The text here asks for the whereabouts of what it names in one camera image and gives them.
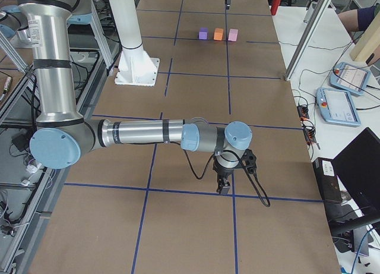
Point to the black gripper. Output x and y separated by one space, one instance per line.
222 173

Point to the orange foam cube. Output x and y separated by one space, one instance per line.
218 34

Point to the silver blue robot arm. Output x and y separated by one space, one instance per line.
65 132

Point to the light pink foam cube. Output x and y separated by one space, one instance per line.
233 35

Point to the dark purple foam cube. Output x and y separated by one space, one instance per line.
203 33

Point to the red cylinder bottle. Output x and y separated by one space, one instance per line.
274 6

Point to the black box with label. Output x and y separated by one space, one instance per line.
327 180

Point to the orange black connector hub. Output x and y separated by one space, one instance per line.
303 112

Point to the seated person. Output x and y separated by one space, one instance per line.
358 20

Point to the black monitor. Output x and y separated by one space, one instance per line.
357 167

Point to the near blue teach pendant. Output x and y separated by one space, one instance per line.
337 107

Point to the blue teach pendant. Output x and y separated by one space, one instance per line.
349 77
337 107

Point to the far blue teach pendant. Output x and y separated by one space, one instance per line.
349 77

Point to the wooden board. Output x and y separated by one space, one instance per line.
365 48

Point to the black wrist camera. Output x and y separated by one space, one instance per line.
249 161

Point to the aluminium frame post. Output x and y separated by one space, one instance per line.
315 12

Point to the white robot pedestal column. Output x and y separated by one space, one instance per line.
135 66

